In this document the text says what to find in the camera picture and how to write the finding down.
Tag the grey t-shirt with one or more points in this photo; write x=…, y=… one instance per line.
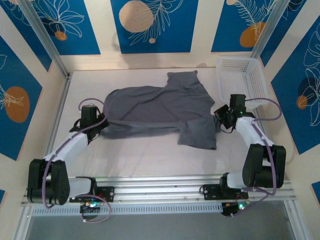
x=155, y=107

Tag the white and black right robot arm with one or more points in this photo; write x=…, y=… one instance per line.
x=250, y=130

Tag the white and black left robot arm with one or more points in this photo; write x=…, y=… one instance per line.
x=67, y=146

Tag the white plastic mesh basket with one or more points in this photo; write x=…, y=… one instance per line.
x=240, y=75

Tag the black controller board with LEDs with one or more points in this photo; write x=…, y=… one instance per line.
x=227, y=210
x=90, y=210

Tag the aluminium frame post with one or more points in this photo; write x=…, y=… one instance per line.
x=42, y=32
x=272, y=25

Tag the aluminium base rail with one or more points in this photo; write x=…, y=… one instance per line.
x=155, y=190

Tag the aluminium frame leg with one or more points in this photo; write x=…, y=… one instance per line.
x=22, y=225
x=295, y=220

